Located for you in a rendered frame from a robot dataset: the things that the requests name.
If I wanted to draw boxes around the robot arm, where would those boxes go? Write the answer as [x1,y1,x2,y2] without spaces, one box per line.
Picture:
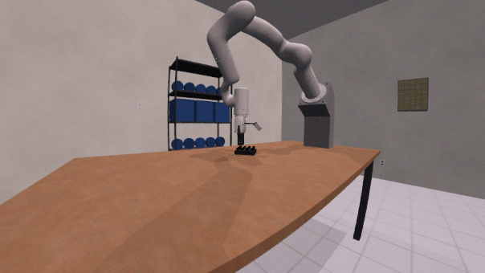
[207,1,327,116]

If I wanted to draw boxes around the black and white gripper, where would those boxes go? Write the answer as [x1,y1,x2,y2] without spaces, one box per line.
[234,116,247,145]

